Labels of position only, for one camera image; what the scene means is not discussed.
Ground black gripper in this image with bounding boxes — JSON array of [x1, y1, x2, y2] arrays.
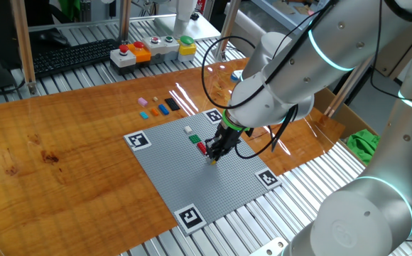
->
[[205, 122, 244, 164]]

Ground grey lego baseplate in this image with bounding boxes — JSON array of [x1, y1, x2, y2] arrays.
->
[[122, 107, 283, 238]]

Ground black lego plate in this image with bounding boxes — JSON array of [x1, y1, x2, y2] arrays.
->
[[164, 97, 181, 112]]

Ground black white marker tag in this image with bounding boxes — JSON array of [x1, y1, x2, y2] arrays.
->
[[254, 167, 283, 191], [202, 107, 226, 125], [122, 130, 153, 152], [173, 203, 208, 238]]

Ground yellow box green button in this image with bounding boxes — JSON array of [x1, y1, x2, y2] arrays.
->
[[176, 35, 197, 63]]

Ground grey two-button box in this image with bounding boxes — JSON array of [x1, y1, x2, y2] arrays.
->
[[142, 35, 180, 65]]

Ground white board panel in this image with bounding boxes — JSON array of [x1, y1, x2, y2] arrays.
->
[[154, 16, 222, 42]]

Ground orange box red button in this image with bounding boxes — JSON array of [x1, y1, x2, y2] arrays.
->
[[126, 41, 153, 65]]

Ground white foam pieces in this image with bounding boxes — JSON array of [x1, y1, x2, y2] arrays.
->
[[232, 9, 264, 54]]

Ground cardboard box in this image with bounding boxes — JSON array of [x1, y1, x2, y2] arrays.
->
[[312, 87, 383, 168]]

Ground white cylindrical stand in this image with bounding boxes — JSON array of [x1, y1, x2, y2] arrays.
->
[[172, 0, 200, 38]]

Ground green cloth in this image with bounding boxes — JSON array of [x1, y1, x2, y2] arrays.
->
[[346, 128, 381, 166]]

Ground grey metal shelf rack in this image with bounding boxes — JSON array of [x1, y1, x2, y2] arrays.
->
[[251, 0, 320, 33]]

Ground wood grain table mat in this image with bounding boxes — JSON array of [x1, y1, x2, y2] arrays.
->
[[0, 57, 347, 256]]

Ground black keyboard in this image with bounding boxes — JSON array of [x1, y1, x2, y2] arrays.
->
[[31, 38, 121, 79]]

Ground black computer mouse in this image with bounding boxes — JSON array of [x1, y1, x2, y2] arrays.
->
[[37, 28, 70, 47]]

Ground green hanging garment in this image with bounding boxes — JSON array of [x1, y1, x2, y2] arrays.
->
[[57, 0, 81, 22]]

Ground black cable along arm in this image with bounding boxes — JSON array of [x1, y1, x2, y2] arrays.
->
[[200, 0, 412, 242]]

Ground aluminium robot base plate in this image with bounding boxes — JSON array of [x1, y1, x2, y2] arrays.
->
[[250, 237, 288, 256]]

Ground aluminium frame post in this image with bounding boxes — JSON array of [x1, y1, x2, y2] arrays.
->
[[212, 0, 242, 61], [118, 0, 132, 43]]

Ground tan slanted frame legs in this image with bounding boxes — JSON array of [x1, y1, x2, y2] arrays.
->
[[323, 56, 376, 118]]

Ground wooden frame post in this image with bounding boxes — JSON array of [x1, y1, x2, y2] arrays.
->
[[9, 0, 38, 96]]

